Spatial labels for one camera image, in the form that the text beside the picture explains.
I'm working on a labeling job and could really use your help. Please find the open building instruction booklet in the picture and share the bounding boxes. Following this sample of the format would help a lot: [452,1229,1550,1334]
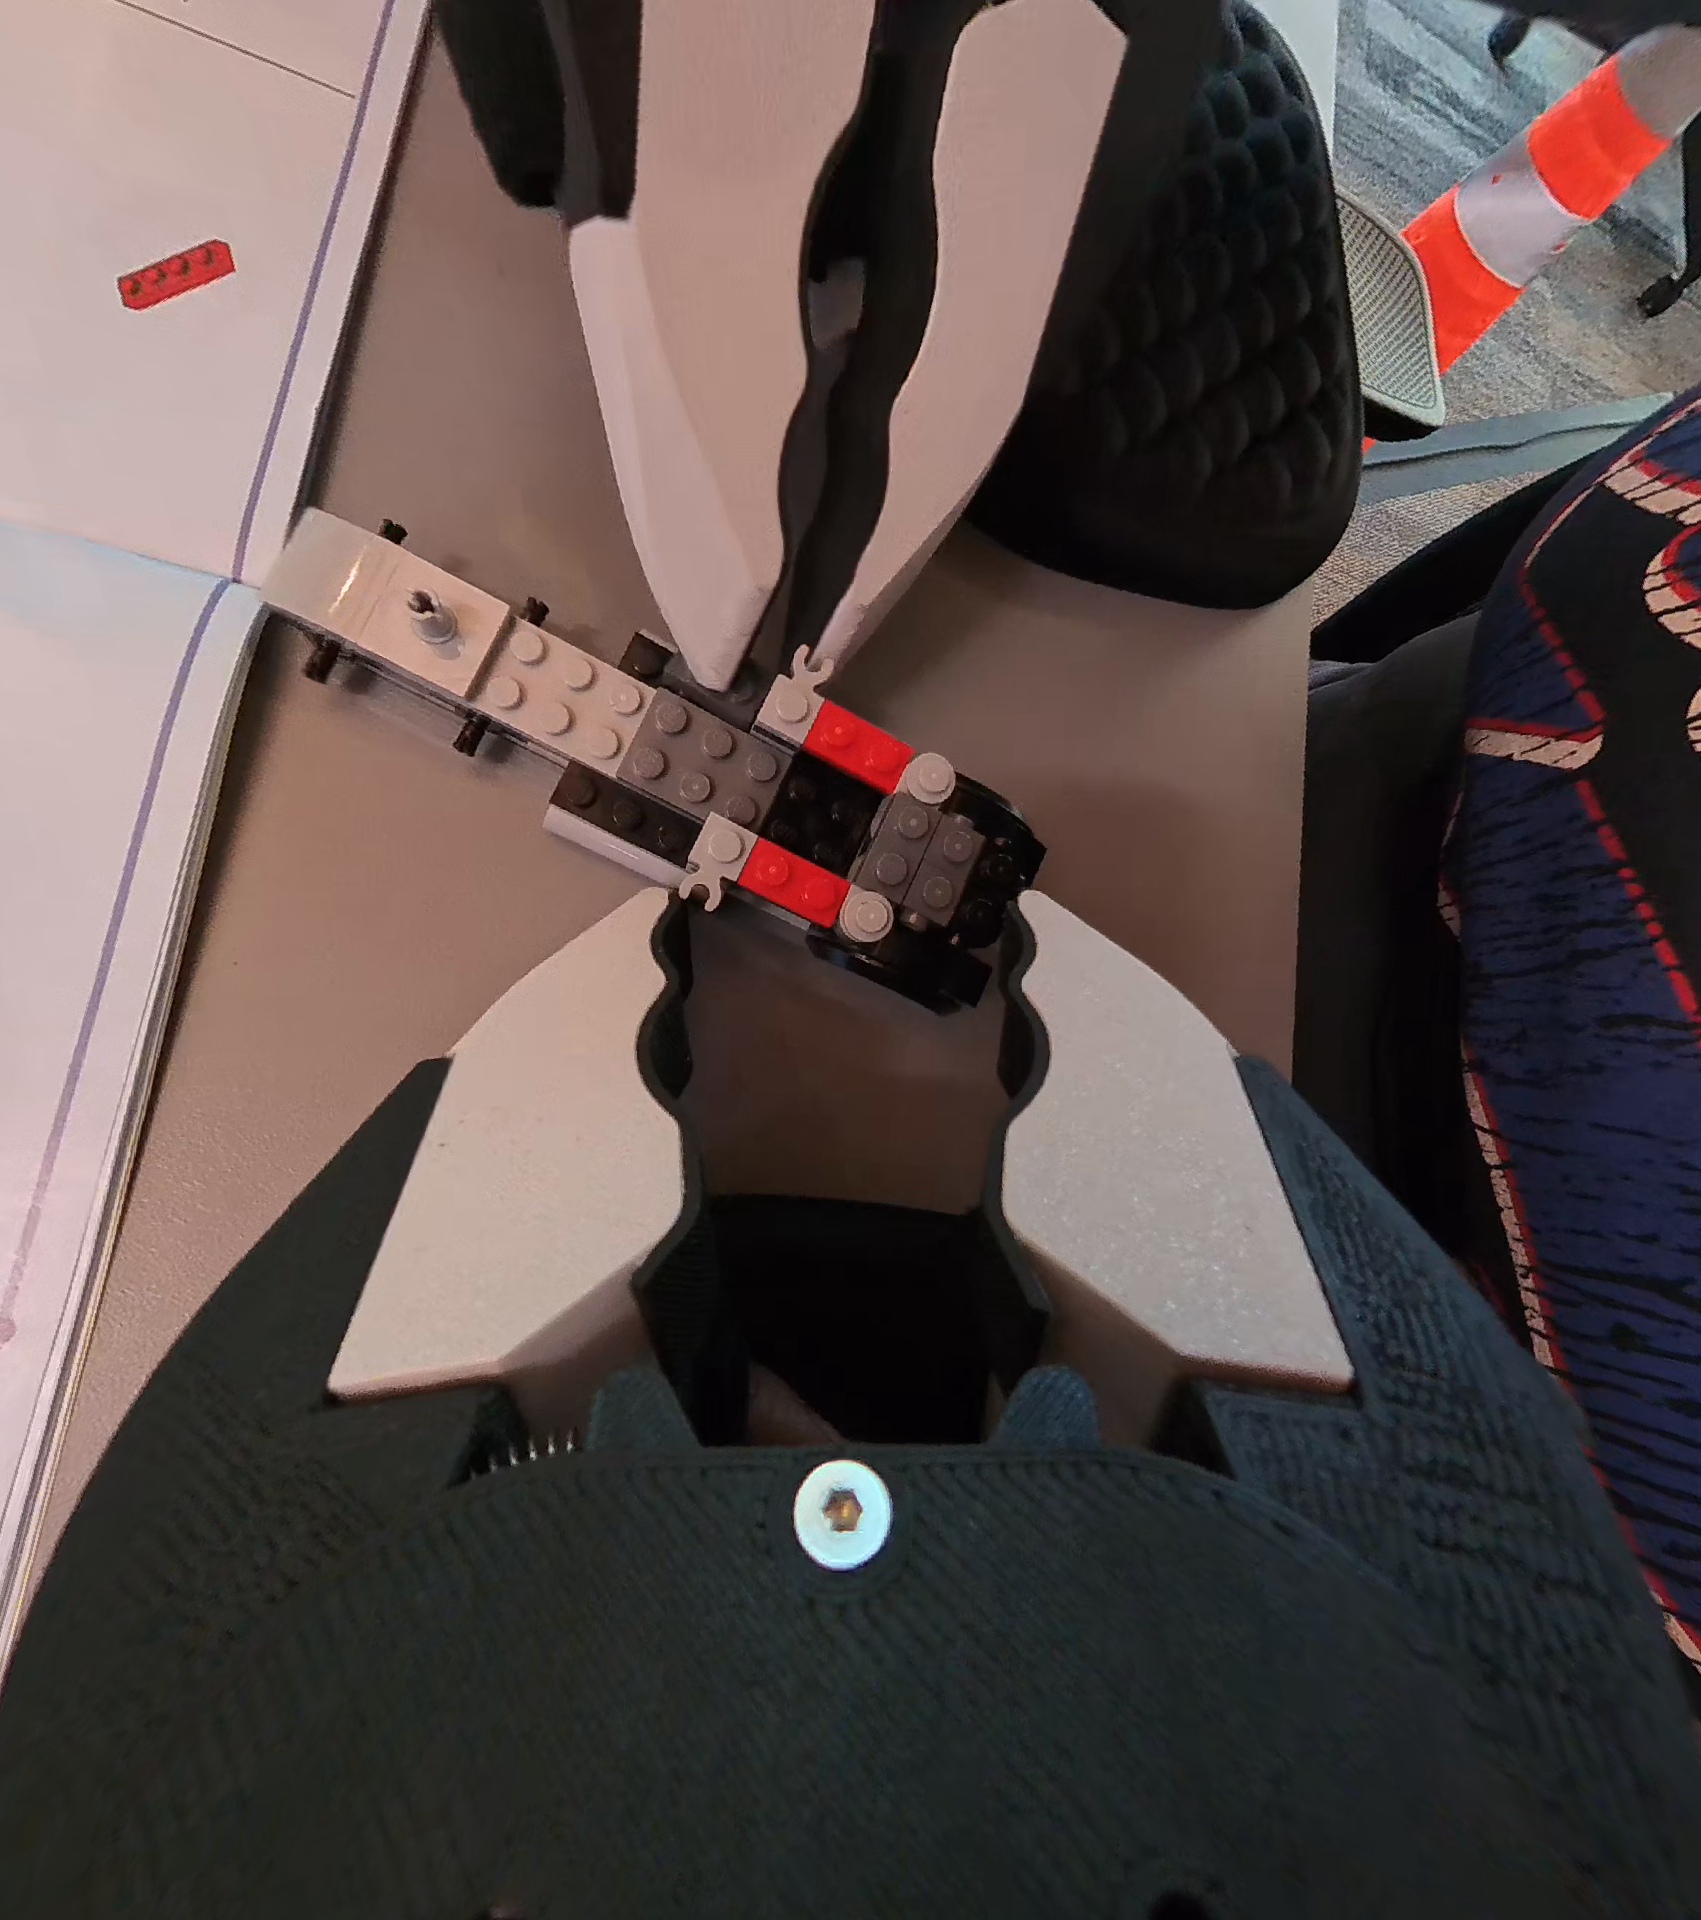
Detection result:
[0,0,435,1728]

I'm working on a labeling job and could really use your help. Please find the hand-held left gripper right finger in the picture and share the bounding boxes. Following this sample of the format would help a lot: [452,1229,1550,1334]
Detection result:
[993,889,1359,1398]

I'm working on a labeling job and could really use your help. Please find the black dimpled wrist rest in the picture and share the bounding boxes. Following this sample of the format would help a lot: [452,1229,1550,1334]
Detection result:
[971,0,1365,610]

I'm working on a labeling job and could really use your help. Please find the grey desk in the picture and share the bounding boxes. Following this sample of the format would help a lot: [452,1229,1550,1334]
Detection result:
[0,0,1316,1920]

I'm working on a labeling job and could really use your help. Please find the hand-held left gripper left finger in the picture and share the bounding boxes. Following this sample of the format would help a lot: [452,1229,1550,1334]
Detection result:
[325,893,708,1404]

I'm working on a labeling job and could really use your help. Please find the orange white traffic cone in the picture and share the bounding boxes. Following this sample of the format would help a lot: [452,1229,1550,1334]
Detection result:
[1366,0,1701,453]

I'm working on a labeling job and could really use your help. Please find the person's printed dark shirt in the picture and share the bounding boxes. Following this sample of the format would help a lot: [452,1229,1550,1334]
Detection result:
[1434,323,1701,1789]

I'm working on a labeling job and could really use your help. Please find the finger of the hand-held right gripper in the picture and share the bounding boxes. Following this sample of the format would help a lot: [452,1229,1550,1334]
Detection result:
[562,0,895,697]
[809,0,1136,671]

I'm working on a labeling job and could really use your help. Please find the person's dark trousers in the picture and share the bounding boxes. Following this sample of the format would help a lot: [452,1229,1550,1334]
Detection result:
[1306,600,1484,1151]

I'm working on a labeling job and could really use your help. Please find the white mesh chair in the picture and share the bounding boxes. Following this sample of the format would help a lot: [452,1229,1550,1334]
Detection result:
[1333,192,1449,439]

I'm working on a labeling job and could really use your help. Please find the grey red toy brick car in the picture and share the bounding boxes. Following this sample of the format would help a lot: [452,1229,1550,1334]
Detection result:
[257,506,1051,1023]

